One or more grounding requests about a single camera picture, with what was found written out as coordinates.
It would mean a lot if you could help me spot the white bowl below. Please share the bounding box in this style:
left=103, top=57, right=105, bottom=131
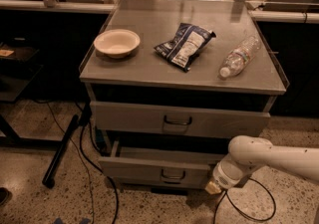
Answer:
left=94, top=29, right=141, bottom=59

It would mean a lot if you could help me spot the black cable on floor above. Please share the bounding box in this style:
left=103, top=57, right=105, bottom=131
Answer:
left=78, top=122, right=120, bottom=224

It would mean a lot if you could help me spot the black table leg bar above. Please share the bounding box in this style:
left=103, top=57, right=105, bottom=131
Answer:
left=42, top=114, right=79, bottom=189

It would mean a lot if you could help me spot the grey top drawer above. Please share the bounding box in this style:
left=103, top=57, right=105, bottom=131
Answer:
left=91, top=102, right=270, bottom=138

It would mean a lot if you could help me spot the grey drawer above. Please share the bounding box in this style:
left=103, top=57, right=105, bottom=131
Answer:
left=99, top=140, right=223, bottom=189
left=91, top=102, right=270, bottom=138

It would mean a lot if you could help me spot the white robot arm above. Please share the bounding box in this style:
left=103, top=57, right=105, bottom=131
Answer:
left=205, top=135, right=319, bottom=210

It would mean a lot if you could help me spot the black floor cable loop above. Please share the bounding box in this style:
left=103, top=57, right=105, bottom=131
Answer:
left=212, top=176, right=277, bottom=224

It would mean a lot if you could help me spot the metal railing bar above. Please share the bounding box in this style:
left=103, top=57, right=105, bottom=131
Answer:
left=0, top=0, right=116, bottom=14

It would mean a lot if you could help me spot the clear plastic water bottle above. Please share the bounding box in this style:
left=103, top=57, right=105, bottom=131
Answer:
left=219, top=36, right=261, bottom=79

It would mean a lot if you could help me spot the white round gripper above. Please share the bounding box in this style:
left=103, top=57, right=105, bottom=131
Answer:
left=205, top=154, right=259, bottom=195

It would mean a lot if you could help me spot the blue chip bag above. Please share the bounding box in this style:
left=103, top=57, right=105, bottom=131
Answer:
left=155, top=23, right=216, bottom=73

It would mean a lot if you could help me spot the grey drawer cabinet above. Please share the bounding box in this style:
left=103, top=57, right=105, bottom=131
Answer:
left=78, top=0, right=290, bottom=156

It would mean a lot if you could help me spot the dark side table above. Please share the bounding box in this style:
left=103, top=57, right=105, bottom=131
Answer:
left=0, top=38, right=43, bottom=103

